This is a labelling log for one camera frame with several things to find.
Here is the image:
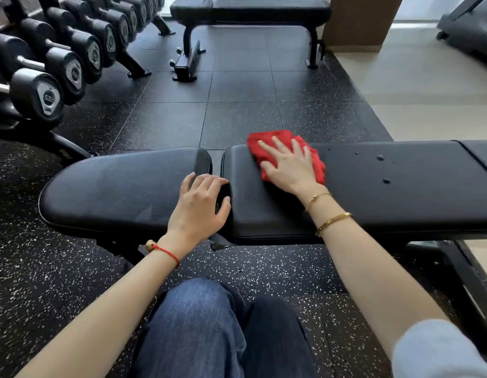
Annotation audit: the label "wide gold bangle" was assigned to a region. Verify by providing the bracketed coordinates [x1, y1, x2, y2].
[315, 212, 353, 238]

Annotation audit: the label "black flat weight bench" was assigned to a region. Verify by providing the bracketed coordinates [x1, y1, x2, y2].
[169, 0, 333, 82]

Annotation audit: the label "person's left forearm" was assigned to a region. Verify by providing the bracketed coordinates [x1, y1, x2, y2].
[14, 232, 201, 378]

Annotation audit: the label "row of black dumbbells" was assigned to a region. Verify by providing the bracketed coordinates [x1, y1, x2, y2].
[0, 0, 166, 131]

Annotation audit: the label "person's left hand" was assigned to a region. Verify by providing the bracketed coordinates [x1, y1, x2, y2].
[166, 172, 232, 249]

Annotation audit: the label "person's right forearm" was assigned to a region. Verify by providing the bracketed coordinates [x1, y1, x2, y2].
[300, 185, 451, 359]

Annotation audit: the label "black dumbbell rack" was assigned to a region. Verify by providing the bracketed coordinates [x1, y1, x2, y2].
[0, 0, 176, 162]

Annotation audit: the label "brown wooden column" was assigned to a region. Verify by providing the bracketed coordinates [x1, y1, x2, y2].
[321, 0, 405, 54]

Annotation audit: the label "black treadmill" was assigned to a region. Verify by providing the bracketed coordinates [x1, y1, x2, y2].
[436, 0, 487, 62]

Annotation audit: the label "thin gold bracelet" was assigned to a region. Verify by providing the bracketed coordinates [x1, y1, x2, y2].
[303, 192, 333, 213]

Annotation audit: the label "blue jeans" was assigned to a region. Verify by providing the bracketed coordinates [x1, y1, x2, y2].
[129, 277, 320, 378]

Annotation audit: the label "red string bracelet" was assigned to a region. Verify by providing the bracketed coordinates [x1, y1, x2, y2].
[144, 239, 181, 269]

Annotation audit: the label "black bench back pad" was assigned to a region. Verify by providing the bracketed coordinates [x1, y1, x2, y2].
[220, 139, 487, 245]

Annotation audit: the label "black bench seat pad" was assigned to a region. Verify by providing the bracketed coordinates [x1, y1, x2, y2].
[38, 146, 213, 239]

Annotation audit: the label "person's right hand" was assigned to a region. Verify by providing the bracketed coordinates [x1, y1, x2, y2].
[257, 135, 327, 198]

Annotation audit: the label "red cleaning cloth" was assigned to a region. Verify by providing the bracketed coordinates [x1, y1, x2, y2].
[247, 130, 327, 186]

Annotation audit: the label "light blue sleeve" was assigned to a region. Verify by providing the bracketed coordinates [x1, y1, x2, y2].
[391, 319, 487, 378]

